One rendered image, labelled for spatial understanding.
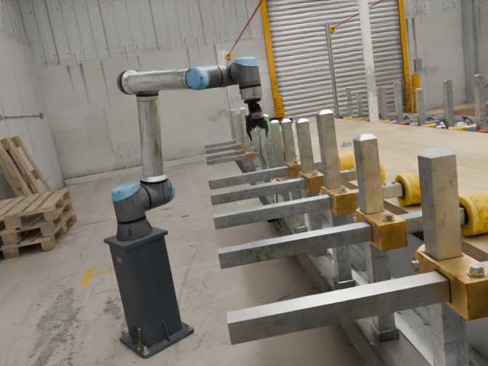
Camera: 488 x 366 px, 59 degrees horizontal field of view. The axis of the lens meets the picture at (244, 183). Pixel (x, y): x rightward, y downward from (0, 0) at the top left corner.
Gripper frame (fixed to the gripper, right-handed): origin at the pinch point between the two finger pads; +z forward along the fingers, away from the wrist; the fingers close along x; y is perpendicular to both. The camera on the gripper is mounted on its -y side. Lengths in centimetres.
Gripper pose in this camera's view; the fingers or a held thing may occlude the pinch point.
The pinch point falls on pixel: (260, 147)
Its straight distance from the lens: 179.2
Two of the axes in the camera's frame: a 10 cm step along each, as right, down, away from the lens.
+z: 1.6, 9.7, 1.9
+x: -9.8, 1.7, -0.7
